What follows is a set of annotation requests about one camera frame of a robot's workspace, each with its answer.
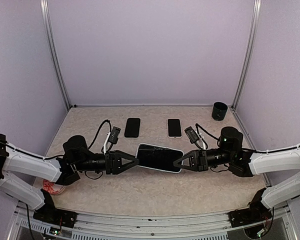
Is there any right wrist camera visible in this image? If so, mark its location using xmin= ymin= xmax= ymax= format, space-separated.
xmin=184 ymin=126 xmax=208 ymax=150

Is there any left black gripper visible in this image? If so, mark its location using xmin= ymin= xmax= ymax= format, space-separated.
xmin=74 ymin=150 xmax=140 ymax=175

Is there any black phone case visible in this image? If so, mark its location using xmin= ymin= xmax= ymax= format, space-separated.
xmin=124 ymin=117 xmax=141 ymax=138

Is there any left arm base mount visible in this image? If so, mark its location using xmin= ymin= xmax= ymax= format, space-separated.
xmin=33 ymin=208 xmax=78 ymax=228

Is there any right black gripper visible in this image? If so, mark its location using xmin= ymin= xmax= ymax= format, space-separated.
xmin=173 ymin=147 xmax=235 ymax=172

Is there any red white patterned dish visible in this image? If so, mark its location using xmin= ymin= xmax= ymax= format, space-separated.
xmin=42 ymin=179 xmax=65 ymax=195

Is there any pink phone case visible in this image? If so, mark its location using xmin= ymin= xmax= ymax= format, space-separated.
xmin=167 ymin=118 xmax=183 ymax=139

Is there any dark green cup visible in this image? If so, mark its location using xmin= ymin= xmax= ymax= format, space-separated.
xmin=211 ymin=102 xmax=228 ymax=121

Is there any light blue phone case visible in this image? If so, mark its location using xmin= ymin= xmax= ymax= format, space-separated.
xmin=135 ymin=142 xmax=185 ymax=174

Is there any left aluminium frame post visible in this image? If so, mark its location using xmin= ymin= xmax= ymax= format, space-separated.
xmin=40 ymin=0 xmax=72 ymax=111

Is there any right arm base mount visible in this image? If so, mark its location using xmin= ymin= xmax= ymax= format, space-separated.
xmin=228 ymin=208 xmax=273 ymax=228

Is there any front aluminium rail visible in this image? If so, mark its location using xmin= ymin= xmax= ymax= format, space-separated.
xmin=13 ymin=199 xmax=291 ymax=240

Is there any right aluminium frame post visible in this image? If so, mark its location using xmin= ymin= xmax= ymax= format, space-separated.
xmin=231 ymin=0 xmax=262 ymax=112

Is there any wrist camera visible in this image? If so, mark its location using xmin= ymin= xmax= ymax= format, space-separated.
xmin=101 ymin=126 xmax=121 ymax=155
xmin=184 ymin=126 xmax=208 ymax=150

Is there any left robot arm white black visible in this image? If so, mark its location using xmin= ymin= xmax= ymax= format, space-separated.
xmin=0 ymin=134 xmax=139 ymax=223

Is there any aluminium frame post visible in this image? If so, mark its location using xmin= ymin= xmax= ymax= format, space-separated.
xmin=231 ymin=0 xmax=262 ymax=112
xmin=40 ymin=0 xmax=72 ymax=111

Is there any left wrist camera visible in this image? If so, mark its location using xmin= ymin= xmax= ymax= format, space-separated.
xmin=101 ymin=126 xmax=121 ymax=155

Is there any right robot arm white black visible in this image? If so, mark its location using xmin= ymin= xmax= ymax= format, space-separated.
xmin=173 ymin=126 xmax=300 ymax=222

